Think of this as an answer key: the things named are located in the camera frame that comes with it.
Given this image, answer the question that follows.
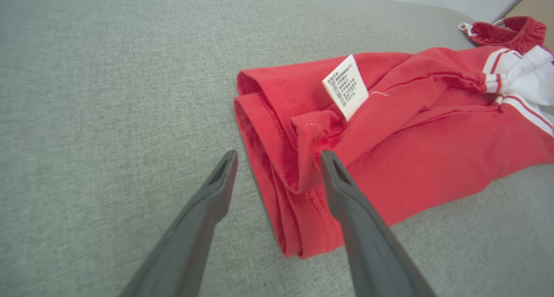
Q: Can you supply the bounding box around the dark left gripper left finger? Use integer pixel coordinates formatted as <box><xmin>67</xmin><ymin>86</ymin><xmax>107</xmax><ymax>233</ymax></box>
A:
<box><xmin>119</xmin><ymin>150</ymin><xmax>238</xmax><ymax>297</ymax></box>

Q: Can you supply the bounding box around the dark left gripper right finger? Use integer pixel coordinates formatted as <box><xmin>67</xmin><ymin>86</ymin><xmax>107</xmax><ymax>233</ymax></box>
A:
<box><xmin>320</xmin><ymin>150</ymin><xmax>438</xmax><ymax>297</ymax></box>

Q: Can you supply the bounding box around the red white sports jersey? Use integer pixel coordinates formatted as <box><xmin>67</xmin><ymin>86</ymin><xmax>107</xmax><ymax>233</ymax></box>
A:
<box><xmin>234</xmin><ymin>45</ymin><xmax>554</xmax><ymax>260</ymax></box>

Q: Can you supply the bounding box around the red shorts white stripe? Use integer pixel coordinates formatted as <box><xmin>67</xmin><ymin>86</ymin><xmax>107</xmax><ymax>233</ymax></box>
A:
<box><xmin>458</xmin><ymin>16</ymin><xmax>548</xmax><ymax>55</ymax></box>

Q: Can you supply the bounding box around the grey fabric sofa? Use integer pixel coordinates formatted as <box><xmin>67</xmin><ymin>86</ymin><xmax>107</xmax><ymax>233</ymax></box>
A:
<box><xmin>0</xmin><ymin>0</ymin><xmax>554</xmax><ymax>297</ymax></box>

